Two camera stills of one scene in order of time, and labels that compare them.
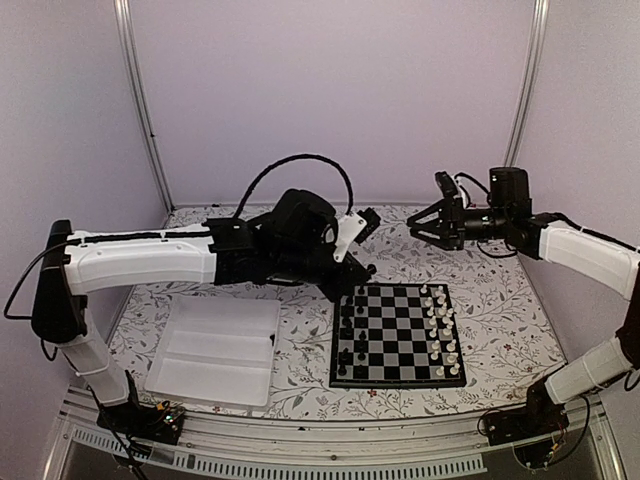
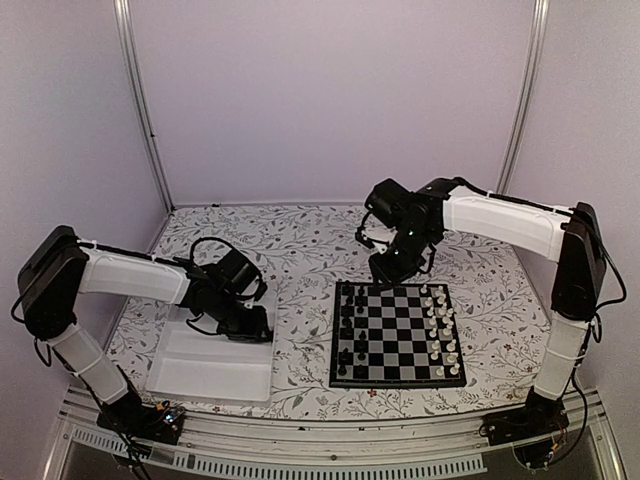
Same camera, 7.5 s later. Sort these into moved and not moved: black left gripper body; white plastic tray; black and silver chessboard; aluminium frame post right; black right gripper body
Moved: black right gripper body; black left gripper body
Not moved: aluminium frame post right; white plastic tray; black and silver chessboard
